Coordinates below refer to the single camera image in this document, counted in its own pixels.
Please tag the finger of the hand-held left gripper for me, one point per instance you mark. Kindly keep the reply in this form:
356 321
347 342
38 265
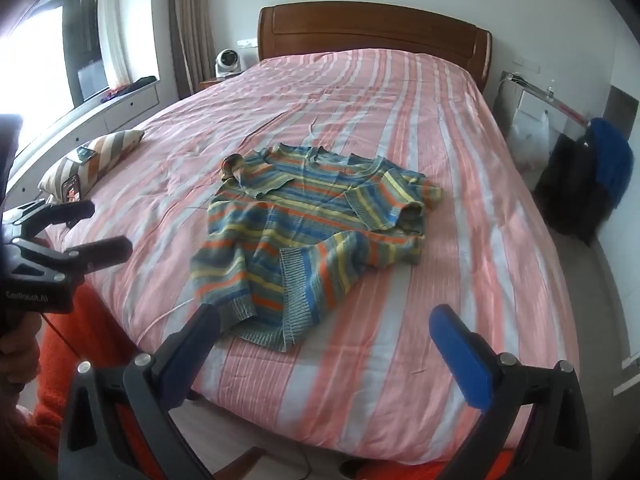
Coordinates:
105 252
70 210

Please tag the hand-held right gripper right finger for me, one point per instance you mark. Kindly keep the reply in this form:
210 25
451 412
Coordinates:
457 355

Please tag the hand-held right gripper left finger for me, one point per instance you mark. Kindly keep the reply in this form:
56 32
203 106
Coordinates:
200 350

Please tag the striped knit sweater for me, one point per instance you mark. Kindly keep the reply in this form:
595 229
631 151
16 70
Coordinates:
310 220

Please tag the dark clothes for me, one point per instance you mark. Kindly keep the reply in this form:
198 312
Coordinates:
135 84

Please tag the person's left hand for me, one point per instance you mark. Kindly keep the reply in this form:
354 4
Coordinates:
20 365

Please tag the small dark card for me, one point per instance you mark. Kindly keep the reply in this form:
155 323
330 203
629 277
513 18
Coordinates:
86 154

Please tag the striped pillow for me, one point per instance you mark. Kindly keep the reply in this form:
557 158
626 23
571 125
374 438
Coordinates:
105 152

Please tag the person's orange clothing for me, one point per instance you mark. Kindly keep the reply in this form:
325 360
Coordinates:
100 330

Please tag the white window bench cabinet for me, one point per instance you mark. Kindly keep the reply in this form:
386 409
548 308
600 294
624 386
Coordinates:
125 105

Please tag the window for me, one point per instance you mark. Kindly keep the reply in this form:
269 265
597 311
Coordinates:
80 35

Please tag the white sheer curtain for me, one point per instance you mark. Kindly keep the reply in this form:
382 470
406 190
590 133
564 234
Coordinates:
114 35

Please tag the wooden nightstand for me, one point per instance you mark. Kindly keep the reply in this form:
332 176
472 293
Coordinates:
212 83

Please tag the black chair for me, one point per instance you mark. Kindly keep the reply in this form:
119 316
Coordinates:
565 185

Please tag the white round fan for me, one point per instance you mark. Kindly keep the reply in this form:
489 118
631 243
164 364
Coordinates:
227 60

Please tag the brown curtain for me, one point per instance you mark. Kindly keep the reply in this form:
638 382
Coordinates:
192 25

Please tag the white plastic bag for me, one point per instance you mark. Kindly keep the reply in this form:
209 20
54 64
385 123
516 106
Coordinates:
530 140

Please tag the pink striped bed blanket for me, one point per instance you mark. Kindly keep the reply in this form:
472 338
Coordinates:
400 135

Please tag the blue jacket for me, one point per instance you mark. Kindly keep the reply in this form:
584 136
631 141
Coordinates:
612 160

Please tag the white desk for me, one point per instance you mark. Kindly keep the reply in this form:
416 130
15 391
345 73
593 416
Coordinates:
532 102

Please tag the small clear bottle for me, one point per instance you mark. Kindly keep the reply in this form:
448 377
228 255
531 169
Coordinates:
552 90

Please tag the wooden headboard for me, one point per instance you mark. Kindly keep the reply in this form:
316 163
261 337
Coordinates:
370 30

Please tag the white wall socket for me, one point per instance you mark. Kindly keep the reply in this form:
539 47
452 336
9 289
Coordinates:
247 43

